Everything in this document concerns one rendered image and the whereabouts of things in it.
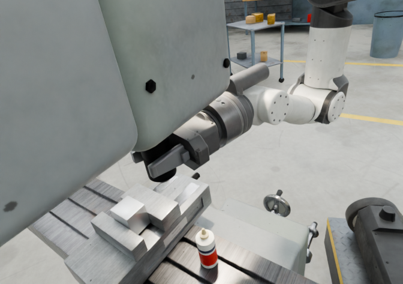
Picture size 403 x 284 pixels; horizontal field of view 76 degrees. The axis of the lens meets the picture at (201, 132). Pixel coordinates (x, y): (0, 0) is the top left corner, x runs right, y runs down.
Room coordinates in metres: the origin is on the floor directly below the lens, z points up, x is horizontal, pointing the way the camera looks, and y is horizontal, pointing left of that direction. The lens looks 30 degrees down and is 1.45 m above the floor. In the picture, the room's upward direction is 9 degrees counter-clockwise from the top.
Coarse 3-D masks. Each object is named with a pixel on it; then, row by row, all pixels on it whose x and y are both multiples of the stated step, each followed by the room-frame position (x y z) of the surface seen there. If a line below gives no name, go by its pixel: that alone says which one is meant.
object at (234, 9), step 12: (228, 0) 8.62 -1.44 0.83; (240, 0) 8.37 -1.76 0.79; (264, 0) 7.91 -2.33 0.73; (276, 0) 7.70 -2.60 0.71; (288, 0) 7.49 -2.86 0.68; (228, 12) 8.64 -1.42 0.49; (240, 12) 8.39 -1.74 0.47; (252, 12) 8.14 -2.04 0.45; (264, 12) 7.91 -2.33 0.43; (276, 12) 7.69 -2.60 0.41; (288, 12) 7.47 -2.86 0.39
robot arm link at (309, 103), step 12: (300, 84) 0.64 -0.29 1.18; (300, 96) 0.56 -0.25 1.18; (312, 96) 0.58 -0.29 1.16; (324, 96) 0.56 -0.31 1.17; (300, 108) 0.52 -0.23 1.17; (312, 108) 0.55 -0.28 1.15; (324, 108) 0.55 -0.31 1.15; (288, 120) 0.51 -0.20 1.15; (300, 120) 0.52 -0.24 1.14; (312, 120) 0.55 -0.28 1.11; (324, 120) 0.54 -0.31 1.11
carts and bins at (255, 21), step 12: (384, 12) 4.26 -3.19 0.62; (396, 12) 4.18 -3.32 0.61; (228, 24) 4.13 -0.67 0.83; (240, 24) 3.96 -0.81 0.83; (252, 24) 3.80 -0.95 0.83; (264, 24) 3.65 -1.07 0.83; (276, 24) 3.52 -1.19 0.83; (384, 24) 3.91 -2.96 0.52; (396, 24) 3.82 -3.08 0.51; (252, 36) 3.42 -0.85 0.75; (372, 36) 4.09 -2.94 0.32; (384, 36) 3.89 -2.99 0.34; (396, 36) 3.82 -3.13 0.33; (228, 48) 4.15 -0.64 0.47; (252, 48) 3.42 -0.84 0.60; (372, 48) 4.04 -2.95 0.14; (384, 48) 3.88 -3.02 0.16; (396, 48) 3.84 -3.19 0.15; (240, 60) 3.96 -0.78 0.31; (252, 60) 3.41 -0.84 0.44; (264, 60) 3.71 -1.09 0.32; (276, 60) 3.67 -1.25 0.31
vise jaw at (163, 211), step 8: (136, 184) 0.53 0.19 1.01; (128, 192) 0.51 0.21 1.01; (136, 192) 0.50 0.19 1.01; (144, 192) 0.50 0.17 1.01; (152, 192) 0.49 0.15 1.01; (144, 200) 0.47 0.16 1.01; (152, 200) 0.47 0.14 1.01; (160, 200) 0.46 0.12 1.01; (168, 200) 0.46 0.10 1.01; (152, 208) 0.44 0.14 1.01; (160, 208) 0.43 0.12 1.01; (168, 208) 0.43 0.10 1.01; (176, 208) 0.44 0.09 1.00; (152, 216) 0.42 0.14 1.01; (160, 216) 0.41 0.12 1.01; (168, 216) 0.41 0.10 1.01; (176, 216) 0.43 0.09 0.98; (152, 224) 0.43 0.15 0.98; (160, 224) 0.40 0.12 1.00; (168, 224) 0.41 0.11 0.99
